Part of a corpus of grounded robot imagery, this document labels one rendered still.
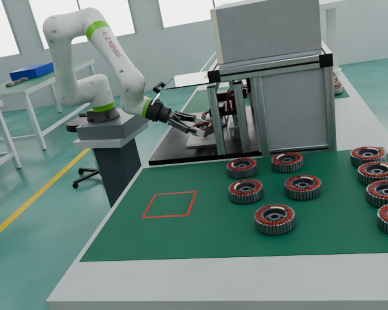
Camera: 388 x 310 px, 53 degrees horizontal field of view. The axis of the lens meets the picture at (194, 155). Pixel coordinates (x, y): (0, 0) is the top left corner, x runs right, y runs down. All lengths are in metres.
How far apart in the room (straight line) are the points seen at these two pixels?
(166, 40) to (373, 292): 5.99
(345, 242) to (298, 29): 0.82
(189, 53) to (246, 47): 5.04
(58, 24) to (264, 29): 0.91
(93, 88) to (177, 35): 4.49
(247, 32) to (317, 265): 0.91
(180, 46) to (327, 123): 5.23
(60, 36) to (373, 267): 1.54
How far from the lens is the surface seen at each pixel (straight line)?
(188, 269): 1.03
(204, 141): 1.71
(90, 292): 1.06
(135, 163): 2.36
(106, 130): 2.16
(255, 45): 1.54
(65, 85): 2.10
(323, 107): 1.50
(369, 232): 1.10
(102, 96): 2.20
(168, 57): 6.66
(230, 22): 1.54
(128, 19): 6.77
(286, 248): 1.04
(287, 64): 1.44
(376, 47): 6.62
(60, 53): 1.98
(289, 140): 1.54
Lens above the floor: 1.38
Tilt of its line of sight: 22 degrees down
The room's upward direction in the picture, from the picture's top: 11 degrees counter-clockwise
